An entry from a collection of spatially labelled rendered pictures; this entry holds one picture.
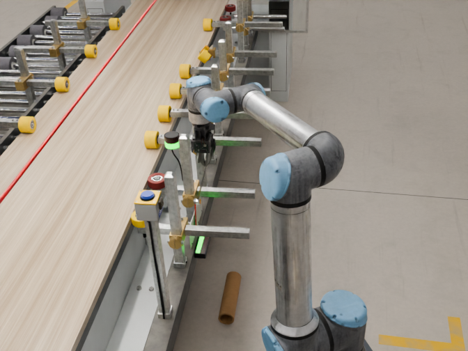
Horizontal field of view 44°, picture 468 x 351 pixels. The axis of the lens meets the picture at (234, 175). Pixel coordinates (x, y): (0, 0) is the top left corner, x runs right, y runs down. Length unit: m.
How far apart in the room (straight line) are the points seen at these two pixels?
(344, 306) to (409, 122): 3.01
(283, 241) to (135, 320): 0.83
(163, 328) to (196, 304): 1.04
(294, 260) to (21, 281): 0.95
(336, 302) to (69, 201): 1.13
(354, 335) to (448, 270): 1.56
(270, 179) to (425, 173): 2.73
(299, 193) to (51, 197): 1.23
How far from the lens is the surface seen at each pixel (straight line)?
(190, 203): 2.36
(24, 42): 4.38
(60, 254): 2.15
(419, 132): 4.63
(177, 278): 2.24
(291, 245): 1.60
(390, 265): 3.37
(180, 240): 2.17
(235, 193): 2.38
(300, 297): 1.72
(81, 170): 2.58
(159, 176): 2.44
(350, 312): 1.89
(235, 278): 3.12
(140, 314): 2.25
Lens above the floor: 2.25
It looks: 34 degrees down
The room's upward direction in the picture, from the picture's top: 3 degrees counter-clockwise
